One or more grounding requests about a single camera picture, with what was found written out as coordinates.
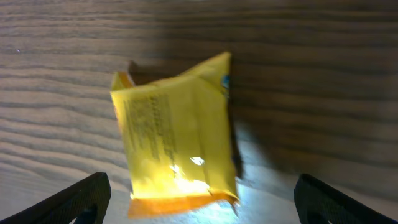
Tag small yellow snack packet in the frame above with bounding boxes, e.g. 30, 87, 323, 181
110, 52, 239, 218

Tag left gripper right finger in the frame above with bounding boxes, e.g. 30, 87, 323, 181
294, 174, 397, 224

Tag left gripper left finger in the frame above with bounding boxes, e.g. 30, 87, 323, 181
1, 172, 111, 224

